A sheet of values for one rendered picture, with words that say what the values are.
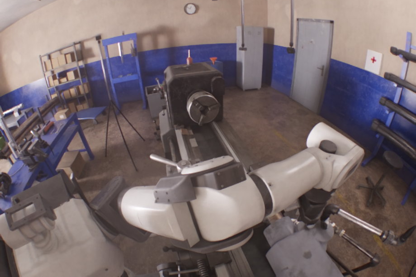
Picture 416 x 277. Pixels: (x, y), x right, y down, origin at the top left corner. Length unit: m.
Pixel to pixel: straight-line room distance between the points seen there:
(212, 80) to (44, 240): 1.44
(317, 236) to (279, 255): 0.14
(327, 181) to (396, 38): 3.22
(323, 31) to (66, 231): 4.25
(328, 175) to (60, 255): 0.51
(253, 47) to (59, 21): 5.44
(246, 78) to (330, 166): 4.71
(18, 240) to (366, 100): 3.83
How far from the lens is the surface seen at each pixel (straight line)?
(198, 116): 1.38
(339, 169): 0.30
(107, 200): 0.41
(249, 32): 4.79
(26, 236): 0.38
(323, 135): 0.37
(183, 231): 0.24
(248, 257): 1.01
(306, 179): 0.26
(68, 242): 0.42
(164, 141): 1.75
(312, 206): 0.44
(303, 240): 0.61
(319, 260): 0.61
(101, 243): 0.40
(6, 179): 2.05
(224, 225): 0.23
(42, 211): 0.33
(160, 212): 0.24
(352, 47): 3.72
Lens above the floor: 1.69
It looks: 29 degrees down
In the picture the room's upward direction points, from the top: 3 degrees counter-clockwise
